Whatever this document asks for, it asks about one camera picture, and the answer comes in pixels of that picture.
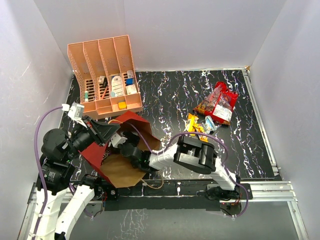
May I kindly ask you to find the yellow cube in organizer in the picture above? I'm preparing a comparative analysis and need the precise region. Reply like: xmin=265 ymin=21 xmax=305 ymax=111
xmin=118 ymin=101 xmax=127 ymax=110

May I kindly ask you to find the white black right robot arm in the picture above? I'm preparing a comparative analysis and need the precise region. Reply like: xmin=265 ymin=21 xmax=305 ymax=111
xmin=111 ymin=132 xmax=242 ymax=201

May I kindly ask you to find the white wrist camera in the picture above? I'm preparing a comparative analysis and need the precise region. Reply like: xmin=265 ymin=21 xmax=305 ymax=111
xmin=110 ymin=132 xmax=127 ymax=148
xmin=61 ymin=102 xmax=86 ymax=127

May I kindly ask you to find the silver Himalaya snack packet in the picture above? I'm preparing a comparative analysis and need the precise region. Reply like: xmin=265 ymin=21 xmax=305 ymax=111
xmin=202 ymin=115 xmax=217 ymax=135

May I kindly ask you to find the green white tube in organizer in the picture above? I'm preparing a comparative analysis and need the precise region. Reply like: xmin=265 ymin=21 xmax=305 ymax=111
xmin=84 ymin=91 xmax=89 ymax=102

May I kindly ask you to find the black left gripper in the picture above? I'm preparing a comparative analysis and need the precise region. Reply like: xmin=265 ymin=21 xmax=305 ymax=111
xmin=63 ymin=114 xmax=121 ymax=161

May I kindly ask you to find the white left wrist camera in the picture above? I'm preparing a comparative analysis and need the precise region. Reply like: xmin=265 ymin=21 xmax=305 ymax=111
xmin=61 ymin=102 xmax=86 ymax=127

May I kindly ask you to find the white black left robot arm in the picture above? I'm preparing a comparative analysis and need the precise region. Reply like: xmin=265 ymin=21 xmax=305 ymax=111
xmin=27 ymin=116 xmax=120 ymax=240

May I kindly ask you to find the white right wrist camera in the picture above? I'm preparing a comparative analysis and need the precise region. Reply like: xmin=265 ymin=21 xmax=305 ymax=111
xmin=110 ymin=132 xmax=127 ymax=148

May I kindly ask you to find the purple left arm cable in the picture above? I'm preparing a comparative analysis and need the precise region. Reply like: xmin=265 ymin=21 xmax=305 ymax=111
xmin=26 ymin=103 xmax=63 ymax=240

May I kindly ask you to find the peach plastic desk organizer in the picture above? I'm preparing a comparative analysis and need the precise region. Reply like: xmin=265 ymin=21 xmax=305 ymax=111
xmin=67 ymin=35 xmax=143 ymax=120

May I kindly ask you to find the orange pen in organizer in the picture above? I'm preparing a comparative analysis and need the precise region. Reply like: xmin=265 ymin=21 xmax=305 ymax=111
xmin=101 ymin=86 xmax=109 ymax=100

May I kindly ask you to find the red brown paper bag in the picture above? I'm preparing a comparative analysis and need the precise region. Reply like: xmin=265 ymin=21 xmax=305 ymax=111
xmin=81 ymin=111 xmax=162 ymax=188

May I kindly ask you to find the yellow M&M's packet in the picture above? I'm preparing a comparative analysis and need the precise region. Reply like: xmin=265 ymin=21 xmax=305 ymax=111
xmin=185 ymin=113 xmax=199 ymax=132
xmin=193 ymin=124 xmax=209 ymax=143

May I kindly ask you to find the white rounded card pack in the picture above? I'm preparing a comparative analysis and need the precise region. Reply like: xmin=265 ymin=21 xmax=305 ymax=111
xmin=111 ymin=75 xmax=125 ymax=97

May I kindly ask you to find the blue small box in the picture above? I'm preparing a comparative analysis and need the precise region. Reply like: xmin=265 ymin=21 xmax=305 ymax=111
xmin=125 ymin=78 xmax=134 ymax=86

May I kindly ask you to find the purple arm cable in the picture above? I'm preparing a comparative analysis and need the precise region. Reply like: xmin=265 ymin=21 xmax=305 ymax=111
xmin=126 ymin=122 xmax=250 ymax=218
xmin=26 ymin=103 xmax=63 ymax=240

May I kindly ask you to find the large red candy bag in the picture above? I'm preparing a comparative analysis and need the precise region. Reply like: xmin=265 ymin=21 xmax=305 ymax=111
xmin=193 ymin=81 xmax=239 ymax=126

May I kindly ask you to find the black aluminium front rail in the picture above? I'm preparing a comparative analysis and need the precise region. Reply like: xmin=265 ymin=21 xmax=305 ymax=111
xmin=27 ymin=178 xmax=298 ymax=212

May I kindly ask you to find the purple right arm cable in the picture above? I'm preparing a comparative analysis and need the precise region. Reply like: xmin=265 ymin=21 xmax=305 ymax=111
xmin=126 ymin=122 xmax=250 ymax=218

